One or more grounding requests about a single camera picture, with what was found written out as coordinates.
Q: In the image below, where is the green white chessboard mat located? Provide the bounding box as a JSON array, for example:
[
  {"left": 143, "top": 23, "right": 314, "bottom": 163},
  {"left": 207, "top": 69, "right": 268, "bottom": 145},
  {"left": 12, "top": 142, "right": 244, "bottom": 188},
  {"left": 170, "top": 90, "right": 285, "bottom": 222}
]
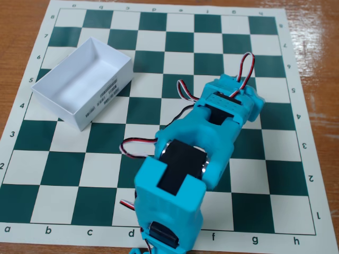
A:
[{"left": 0, "top": 0, "right": 331, "bottom": 254}]

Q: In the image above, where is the turquoise gripper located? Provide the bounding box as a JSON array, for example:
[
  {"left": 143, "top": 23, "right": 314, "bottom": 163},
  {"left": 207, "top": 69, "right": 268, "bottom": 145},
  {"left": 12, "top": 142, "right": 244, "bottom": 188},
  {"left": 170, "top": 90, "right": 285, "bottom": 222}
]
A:
[{"left": 195, "top": 74, "right": 266, "bottom": 125}]

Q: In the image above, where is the red white black servo cable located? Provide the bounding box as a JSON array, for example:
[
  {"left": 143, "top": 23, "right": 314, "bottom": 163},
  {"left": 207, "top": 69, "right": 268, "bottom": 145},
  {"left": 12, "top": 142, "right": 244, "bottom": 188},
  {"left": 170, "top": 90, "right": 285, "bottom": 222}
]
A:
[
  {"left": 232, "top": 52, "right": 255, "bottom": 99},
  {"left": 120, "top": 137, "right": 159, "bottom": 159},
  {"left": 163, "top": 79, "right": 200, "bottom": 131},
  {"left": 120, "top": 199, "right": 137, "bottom": 212}
]

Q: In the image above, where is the white cardboard box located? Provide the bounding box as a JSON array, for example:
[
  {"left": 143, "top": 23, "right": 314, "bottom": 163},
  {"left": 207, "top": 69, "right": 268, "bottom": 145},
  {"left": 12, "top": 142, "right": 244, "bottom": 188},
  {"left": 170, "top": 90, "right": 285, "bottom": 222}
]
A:
[{"left": 31, "top": 37, "right": 135, "bottom": 132}]

